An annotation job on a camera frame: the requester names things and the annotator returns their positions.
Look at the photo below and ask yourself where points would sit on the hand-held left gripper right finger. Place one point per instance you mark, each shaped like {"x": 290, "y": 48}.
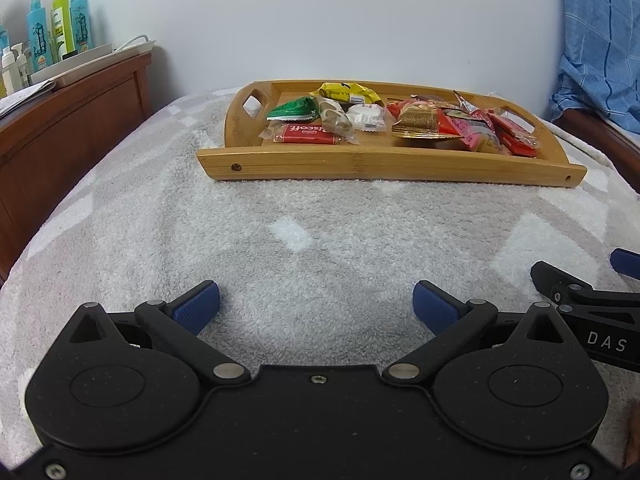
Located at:
{"x": 436, "y": 308}

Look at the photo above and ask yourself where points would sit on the red biscuit packet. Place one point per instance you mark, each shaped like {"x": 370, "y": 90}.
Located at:
{"x": 302, "y": 132}

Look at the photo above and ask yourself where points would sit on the red clear cookie packet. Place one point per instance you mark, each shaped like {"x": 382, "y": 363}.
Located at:
{"x": 472, "y": 132}

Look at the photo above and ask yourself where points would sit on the stack of papers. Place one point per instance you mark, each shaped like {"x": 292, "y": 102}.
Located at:
{"x": 25, "y": 95}

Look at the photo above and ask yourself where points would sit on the yellow-green spray bottle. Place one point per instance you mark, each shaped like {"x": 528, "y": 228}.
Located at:
{"x": 60, "y": 25}

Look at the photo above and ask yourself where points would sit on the slim red stick packet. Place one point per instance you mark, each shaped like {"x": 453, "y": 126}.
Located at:
{"x": 510, "y": 130}

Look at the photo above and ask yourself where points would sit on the green snack packet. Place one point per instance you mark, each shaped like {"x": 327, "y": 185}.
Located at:
{"x": 292, "y": 109}

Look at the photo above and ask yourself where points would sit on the white tray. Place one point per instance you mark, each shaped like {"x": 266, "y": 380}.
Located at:
{"x": 95, "y": 62}

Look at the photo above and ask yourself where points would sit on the blue checked cloth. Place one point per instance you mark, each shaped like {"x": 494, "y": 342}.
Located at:
{"x": 600, "y": 35}

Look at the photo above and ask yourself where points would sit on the red gold-edged packet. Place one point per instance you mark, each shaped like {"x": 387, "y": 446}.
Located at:
{"x": 522, "y": 151}

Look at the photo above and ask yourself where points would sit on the brown wooden cabinet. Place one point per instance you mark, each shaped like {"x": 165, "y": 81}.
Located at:
{"x": 65, "y": 150}

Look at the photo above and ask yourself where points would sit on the teal spray bottle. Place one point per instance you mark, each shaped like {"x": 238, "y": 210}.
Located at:
{"x": 39, "y": 35}
{"x": 80, "y": 20}

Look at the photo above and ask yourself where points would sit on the person's right hand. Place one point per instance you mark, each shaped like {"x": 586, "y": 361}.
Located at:
{"x": 634, "y": 435}

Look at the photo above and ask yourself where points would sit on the yellow snack packet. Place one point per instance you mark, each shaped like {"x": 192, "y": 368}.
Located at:
{"x": 345, "y": 92}

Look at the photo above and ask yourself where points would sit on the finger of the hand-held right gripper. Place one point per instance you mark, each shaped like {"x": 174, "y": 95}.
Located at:
{"x": 627, "y": 262}
{"x": 555, "y": 280}

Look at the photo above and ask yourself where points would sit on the large red nut packet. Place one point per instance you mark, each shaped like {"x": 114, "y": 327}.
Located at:
{"x": 425, "y": 120}

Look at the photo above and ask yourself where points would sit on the small teal bottle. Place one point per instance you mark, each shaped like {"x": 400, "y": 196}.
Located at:
{"x": 4, "y": 42}

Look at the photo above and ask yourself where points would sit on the wooden tray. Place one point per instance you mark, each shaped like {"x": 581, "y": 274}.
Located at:
{"x": 350, "y": 166}

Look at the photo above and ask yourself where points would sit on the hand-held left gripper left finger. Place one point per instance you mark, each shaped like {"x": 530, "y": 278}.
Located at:
{"x": 196, "y": 307}

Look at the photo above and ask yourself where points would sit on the white round candy packet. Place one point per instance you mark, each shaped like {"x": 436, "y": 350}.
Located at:
{"x": 367, "y": 117}

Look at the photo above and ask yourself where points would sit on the beige nut candy packet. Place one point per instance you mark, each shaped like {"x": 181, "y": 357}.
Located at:
{"x": 337, "y": 117}

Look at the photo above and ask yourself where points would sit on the brown wooden bed frame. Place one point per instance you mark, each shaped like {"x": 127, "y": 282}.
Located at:
{"x": 605, "y": 145}

